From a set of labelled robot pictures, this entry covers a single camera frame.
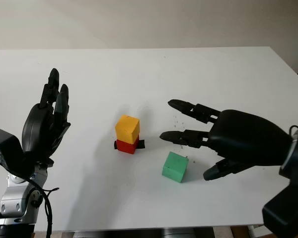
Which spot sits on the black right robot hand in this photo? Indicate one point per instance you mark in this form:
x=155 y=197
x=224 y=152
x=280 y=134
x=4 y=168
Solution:
x=248 y=141

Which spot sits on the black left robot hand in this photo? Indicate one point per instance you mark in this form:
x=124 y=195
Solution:
x=36 y=129

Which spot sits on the green wooden block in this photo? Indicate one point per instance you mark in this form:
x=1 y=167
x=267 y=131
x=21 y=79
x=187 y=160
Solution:
x=175 y=168

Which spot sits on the yellow wooden block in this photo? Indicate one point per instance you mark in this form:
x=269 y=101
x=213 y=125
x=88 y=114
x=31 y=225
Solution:
x=125 y=129

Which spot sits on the red wooden block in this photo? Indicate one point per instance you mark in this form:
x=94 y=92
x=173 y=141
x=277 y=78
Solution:
x=125 y=147

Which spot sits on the black tape strip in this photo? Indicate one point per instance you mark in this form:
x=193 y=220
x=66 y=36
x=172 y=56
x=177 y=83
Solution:
x=142 y=144

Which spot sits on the dark robot torso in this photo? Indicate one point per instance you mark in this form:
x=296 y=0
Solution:
x=139 y=233

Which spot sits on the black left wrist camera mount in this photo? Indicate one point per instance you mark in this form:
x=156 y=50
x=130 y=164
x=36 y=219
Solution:
x=5 y=148

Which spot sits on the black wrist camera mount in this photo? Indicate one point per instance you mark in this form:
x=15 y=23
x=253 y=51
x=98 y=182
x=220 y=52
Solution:
x=288 y=210
x=5 y=148

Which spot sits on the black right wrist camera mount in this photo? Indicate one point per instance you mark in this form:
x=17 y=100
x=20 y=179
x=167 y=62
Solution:
x=288 y=210

